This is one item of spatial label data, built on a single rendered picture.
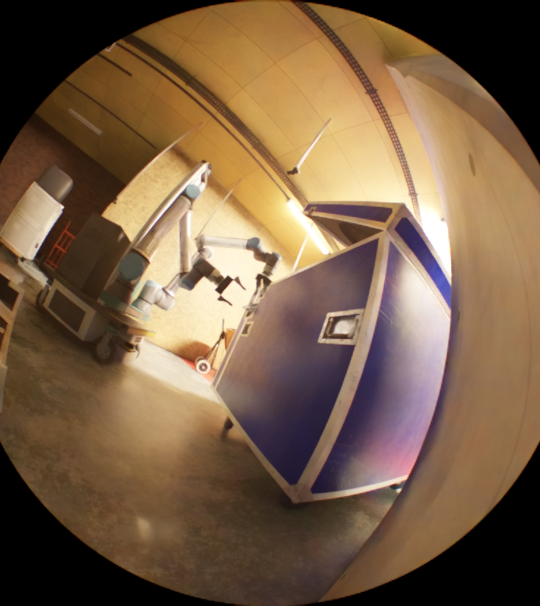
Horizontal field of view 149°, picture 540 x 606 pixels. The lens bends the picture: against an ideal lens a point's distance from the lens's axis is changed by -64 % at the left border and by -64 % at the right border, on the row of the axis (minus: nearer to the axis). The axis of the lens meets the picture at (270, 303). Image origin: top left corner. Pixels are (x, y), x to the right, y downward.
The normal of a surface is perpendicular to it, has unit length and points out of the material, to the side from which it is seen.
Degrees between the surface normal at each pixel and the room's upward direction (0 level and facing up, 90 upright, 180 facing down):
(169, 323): 90
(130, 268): 95
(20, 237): 90
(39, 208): 90
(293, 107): 180
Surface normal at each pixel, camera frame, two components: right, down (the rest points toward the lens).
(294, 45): -0.39, 0.87
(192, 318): 0.69, 0.07
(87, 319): 0.28, -0.19
